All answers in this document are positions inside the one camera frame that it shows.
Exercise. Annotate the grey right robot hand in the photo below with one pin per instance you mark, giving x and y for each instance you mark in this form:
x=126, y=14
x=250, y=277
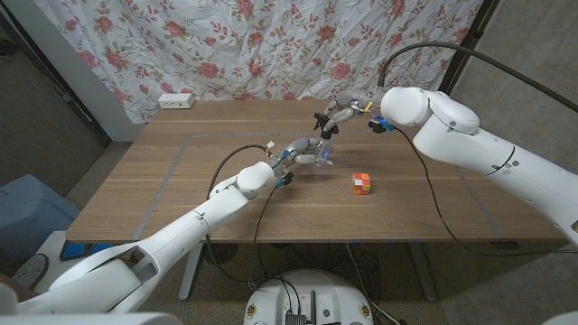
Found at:
x=354, y=101

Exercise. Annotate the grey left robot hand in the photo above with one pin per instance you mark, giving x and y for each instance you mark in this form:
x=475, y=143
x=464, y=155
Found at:
x=300, y=150

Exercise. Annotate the clear spray bottle black nozzle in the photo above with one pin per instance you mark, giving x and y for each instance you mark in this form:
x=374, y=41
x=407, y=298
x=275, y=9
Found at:
x=327, y=133

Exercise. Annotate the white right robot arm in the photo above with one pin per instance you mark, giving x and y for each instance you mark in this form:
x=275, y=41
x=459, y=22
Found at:
x=474, y=149

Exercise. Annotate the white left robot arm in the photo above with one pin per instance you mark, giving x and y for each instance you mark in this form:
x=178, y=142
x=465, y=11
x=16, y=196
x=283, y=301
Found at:
x=180, y=225

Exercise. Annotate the multicolour Rubik's cube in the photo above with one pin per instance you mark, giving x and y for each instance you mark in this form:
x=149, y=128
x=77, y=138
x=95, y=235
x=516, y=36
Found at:
x=361, y=184

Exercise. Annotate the floral backdrop cloth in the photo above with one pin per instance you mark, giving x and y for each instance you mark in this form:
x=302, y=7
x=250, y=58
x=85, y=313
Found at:
x=226, y=45

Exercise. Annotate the round black floor fan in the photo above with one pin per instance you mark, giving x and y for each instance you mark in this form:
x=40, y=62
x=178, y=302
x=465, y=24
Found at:
x=220, y=253

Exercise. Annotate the white power strip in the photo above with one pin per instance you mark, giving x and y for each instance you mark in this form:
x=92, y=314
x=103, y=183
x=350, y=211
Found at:
x=176, y=101

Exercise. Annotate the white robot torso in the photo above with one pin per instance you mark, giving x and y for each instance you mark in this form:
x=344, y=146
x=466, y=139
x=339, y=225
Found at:
x=311, y=293

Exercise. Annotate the white table leg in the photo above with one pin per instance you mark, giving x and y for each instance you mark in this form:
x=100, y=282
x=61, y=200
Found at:
x=192, y=271

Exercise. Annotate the grey table leg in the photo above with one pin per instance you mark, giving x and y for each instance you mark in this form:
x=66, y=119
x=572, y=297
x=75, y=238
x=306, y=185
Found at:
x=422, y=271

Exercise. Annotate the white low platform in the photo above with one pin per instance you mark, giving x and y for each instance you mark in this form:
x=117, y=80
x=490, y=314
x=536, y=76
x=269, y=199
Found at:
x=49, y=248

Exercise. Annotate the blue storage bin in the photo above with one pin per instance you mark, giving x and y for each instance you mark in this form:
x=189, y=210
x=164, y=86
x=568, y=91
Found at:
x=31, y=212

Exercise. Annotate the grey sneaker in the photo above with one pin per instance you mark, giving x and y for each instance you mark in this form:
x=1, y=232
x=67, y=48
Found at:
x=29, y=271

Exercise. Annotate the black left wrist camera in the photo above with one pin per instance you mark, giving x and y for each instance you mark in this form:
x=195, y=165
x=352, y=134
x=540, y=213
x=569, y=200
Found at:
x=285, y=179

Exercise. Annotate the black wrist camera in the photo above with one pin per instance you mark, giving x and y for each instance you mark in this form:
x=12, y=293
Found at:
x=378, y=124
x=285, y=179

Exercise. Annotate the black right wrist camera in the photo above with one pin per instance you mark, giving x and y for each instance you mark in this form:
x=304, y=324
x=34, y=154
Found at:
x=378, y=124

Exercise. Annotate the black backdrop frame pole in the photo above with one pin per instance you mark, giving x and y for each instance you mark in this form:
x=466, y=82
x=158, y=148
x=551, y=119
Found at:
x=58, y=86
x=465, y=49

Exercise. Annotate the blue tablet black frame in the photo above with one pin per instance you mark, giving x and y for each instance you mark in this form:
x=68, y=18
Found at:
x=74, y=250

